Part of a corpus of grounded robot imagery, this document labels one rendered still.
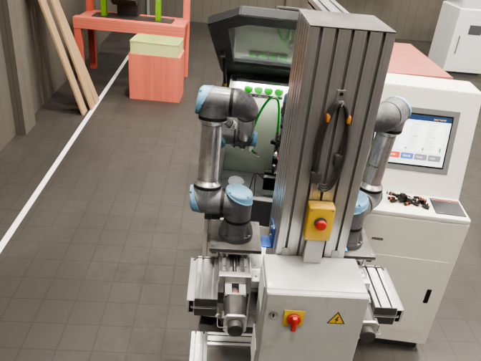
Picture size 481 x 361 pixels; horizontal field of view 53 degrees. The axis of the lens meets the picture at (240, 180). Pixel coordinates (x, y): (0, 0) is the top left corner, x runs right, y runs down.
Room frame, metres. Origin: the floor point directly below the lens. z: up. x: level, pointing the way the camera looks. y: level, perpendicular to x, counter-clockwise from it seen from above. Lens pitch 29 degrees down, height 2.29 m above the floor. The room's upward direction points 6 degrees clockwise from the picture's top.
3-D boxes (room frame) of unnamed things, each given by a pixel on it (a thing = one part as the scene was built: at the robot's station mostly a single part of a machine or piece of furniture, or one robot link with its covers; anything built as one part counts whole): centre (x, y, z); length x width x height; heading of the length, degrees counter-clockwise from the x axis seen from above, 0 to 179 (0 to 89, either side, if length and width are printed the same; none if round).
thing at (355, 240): (1.81, -0.49, 1.09); 0.15 x 0.15 x 0.10
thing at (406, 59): (6.25, -1.84, 0.42); 1.57 x 0.81 x 0.84; 3
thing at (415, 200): (2.30, -0.91, 1.01); 0.23 x 0.11 x 0.06; 88
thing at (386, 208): (2.30, -0.88, 0.96); 0.70 x 0.22 x 0.03; 88
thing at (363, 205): (1.81, -0.50, 1.20); 0.13 x 0.12 x 0.14; 145
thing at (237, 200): (1.77, 0.01, 1.20); 0.13 x 0.12 x 0.14; 89
